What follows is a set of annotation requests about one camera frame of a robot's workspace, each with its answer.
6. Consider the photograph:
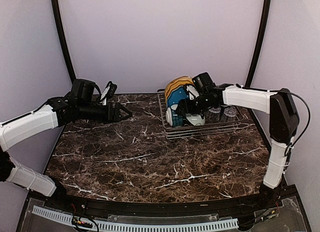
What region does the left black frame post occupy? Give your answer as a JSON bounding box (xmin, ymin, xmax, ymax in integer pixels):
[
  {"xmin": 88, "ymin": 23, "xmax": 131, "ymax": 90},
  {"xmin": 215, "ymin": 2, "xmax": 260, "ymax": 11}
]
[{"xmin": 51, "ymin": 0, "xmax": 77, "ymax": 83}]

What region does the black frame post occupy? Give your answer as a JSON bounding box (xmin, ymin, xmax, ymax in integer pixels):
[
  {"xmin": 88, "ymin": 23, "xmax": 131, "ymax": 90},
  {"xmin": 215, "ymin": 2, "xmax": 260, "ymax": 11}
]
[
  {"xmin": 245, "ymin": 0, "xmax": 271, "ymax": 87},
  {"xmin": 51, "ymin": 0, "xmax": 77, "ymax": 83}
]

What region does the black front rail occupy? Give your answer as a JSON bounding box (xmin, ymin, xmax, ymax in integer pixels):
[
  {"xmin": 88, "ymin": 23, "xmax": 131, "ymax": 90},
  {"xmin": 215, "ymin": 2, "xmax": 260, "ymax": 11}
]
[{"xmin": 24, "ymin": 186, "xmax": 298, "ymax": 224}]

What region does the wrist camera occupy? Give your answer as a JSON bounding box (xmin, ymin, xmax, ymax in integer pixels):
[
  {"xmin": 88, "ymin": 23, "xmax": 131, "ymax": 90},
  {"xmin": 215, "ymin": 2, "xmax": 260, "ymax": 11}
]
[
  {"xmin": 183, "ymin": 84, "xmax": 199, "ymax": 100},
  {"xmin": 99, "ymin": 81, "xmax": 118, "ymax": 106}
]

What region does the right black frame post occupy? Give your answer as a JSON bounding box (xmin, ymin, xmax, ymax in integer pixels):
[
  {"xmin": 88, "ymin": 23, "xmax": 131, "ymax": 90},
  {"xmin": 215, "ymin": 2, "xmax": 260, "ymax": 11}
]
[{"xmin": 245, "ymin": 0, "xmax": 271, "ymax": 87}]

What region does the white slotted cable duct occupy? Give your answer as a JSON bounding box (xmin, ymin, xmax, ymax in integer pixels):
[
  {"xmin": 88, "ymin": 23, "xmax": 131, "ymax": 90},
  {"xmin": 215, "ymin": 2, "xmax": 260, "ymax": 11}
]
[{"xmin": 32, "ymin": 206, "xmax": 239, "ymax": 232}]

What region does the blue plate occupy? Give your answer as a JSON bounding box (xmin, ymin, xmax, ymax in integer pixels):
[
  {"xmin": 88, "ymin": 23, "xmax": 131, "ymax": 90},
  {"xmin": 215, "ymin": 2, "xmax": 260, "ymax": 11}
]
[{"xmin": 166, "ymin": 86, "xmax": 189, "ymax": 107}]

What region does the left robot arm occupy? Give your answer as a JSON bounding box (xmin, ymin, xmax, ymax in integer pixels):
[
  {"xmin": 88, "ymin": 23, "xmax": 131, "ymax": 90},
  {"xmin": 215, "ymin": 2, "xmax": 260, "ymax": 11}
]
[{"xmin": 0, "ymin": 79, "xmax": 133, "ymax": 210}]

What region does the clear drinking glass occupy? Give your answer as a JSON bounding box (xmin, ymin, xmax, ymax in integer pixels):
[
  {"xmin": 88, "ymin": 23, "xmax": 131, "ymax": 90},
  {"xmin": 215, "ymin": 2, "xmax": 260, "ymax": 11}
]
[
  {"xmin": 206, "ymin": 107, "xmax": 221, "ymax": 122},
  {"xmin": 220, "ymin": 107, "xmax": 237, "ymax": 122}
]

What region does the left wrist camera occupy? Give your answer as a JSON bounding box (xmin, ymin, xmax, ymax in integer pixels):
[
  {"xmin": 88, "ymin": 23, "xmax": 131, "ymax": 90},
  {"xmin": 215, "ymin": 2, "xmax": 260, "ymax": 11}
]
[{"xmin": 99, "ymin": 81, "xmax": 118, "ymax": 106}]

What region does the green ceramic bowl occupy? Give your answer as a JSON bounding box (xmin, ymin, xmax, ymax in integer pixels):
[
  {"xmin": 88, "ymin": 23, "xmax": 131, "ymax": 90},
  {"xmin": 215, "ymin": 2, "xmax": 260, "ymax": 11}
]
[{"xmin": 186, "ymin": 114, "xmax": 206, "ymax": 126}]

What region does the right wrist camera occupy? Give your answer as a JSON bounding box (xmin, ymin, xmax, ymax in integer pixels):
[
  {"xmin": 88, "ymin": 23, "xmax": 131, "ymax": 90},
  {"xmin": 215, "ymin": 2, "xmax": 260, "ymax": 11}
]
[{"xmin": 183, "ymin": 84, "xmax": 199, "ymax": 100}]

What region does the metal wire dish rack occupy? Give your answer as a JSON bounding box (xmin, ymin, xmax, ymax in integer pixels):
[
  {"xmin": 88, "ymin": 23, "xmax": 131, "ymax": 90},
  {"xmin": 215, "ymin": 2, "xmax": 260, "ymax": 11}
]
[{"xmin": 157, "ymin": 89, "xmax": 244, "ymax": 139}]

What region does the cream bird pattern plate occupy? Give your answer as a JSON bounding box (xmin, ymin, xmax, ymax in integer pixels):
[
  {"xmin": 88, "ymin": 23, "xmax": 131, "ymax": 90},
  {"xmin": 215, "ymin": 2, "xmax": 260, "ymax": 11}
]
[{"xmin": 172, "ymin": 76, "xmax": 193, "ymax": 83}]

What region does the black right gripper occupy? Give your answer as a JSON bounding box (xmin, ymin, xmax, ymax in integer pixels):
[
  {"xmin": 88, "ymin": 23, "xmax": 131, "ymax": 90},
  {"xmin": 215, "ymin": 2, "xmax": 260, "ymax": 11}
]
[{"xmin": 176, "ymin": 93, "xmax": 215, "ymax": 115}]

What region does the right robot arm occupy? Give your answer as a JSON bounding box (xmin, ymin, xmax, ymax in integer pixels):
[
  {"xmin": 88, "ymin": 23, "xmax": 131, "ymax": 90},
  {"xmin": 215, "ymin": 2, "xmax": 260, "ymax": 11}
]
[{"xmin": 176, "ymin": 72, "xmax": 300, "ymax": 189}]

